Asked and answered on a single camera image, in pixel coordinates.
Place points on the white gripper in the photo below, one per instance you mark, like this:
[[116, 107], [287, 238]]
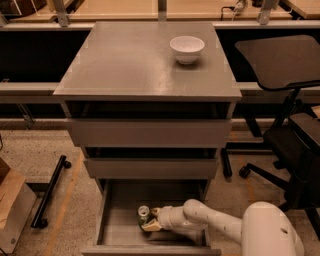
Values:
[[165, 217]]

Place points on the green soda can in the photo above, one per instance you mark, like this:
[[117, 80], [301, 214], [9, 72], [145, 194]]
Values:
[[144, 215]]

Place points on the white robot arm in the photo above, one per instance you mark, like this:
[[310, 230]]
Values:
[[264, 230]]

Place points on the grey open bottom drawer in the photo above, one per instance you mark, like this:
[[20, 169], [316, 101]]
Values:
[[118, 232]]

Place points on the grey middle drawer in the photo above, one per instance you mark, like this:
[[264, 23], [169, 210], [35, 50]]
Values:
[[151, 163]]

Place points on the grey drawer cabinet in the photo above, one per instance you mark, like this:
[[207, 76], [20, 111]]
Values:
[[133, 62]]

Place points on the grey top drawer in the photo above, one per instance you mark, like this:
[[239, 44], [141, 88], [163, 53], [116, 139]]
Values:
[[149, 124]]

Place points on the black table leg right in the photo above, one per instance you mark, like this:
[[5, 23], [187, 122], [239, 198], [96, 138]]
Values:
[[227, 170]]

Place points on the black table leg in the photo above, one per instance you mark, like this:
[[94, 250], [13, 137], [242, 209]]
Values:
[[39, 222], [227, 170]]

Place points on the black table leg left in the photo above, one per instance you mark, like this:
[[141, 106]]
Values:
[[39, 222]]

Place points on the wooden box on floor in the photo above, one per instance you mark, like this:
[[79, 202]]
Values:
[[16, 203]]

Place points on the white ceramic bowl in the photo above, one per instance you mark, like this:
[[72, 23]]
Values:
[[186, 49]]

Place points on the black office chair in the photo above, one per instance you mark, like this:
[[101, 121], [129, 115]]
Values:
[[290, 63]]

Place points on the white power adapter with cable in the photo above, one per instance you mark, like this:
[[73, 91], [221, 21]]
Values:
[[236, 9]]

